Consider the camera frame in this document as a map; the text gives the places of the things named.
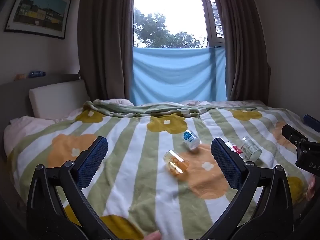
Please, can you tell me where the clear plastic cup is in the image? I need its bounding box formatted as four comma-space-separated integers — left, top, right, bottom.
241, 136, 262, 161

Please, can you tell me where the framed wall picture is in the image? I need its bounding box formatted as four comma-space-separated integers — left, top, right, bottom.
4, 0, 72, 40

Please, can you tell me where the person's right hand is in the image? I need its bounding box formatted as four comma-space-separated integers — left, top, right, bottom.
307, 174, 317, 202

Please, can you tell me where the white pillow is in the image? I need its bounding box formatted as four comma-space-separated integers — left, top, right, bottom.
28, 79, 90, 119

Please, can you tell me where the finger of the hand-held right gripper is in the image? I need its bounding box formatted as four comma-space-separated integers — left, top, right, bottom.
303, 114, 320, 127
281, 124, 308, 146

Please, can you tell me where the brown curtain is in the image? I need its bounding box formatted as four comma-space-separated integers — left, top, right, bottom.
77, 0, 137, 105
211, 0, 272, 102

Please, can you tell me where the white bed sheet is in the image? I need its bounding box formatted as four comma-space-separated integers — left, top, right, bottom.
3, 116, 57, 157

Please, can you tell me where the striped floral blanket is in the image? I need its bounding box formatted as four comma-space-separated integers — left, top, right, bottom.
6, 99, 320, 240

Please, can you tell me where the grey headboard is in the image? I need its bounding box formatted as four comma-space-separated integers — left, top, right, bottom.
0, 73, 83, 130

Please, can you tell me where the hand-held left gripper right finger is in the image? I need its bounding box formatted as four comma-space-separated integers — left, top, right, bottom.
202, 137, 294, 240

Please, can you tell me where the person's left hand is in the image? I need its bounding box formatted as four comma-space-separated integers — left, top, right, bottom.
144, 231, 162, 240

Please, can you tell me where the clear cup with red label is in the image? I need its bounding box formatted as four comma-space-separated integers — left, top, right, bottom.
225, 141, 248, 162

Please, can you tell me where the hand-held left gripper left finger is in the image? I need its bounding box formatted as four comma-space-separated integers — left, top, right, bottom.
26, 136, 118, 240

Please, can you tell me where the window frame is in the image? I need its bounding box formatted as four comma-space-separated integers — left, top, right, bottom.
197, 0, 225, 48

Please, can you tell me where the white cup with blue label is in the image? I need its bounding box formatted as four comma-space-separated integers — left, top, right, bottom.
182, 129, 201, 151

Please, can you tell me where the yellow transparent cup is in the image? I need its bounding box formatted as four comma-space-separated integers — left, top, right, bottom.
163, 150, 190, 176

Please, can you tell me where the light blue cloth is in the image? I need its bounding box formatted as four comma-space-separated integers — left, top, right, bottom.
130, 46, 227, 105

